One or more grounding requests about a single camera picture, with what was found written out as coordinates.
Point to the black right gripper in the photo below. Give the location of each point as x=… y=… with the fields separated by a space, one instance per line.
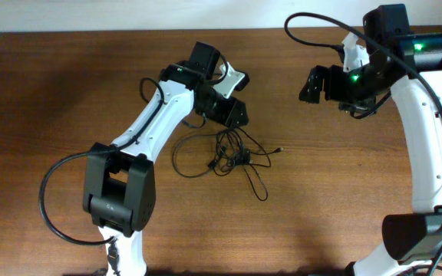
x=333 y=73

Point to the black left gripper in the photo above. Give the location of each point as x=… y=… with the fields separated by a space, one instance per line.
x=229 y=111

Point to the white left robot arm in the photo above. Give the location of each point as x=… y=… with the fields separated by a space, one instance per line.
x=119 y=187

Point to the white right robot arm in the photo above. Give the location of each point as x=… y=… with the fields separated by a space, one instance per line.
x=387 y=61

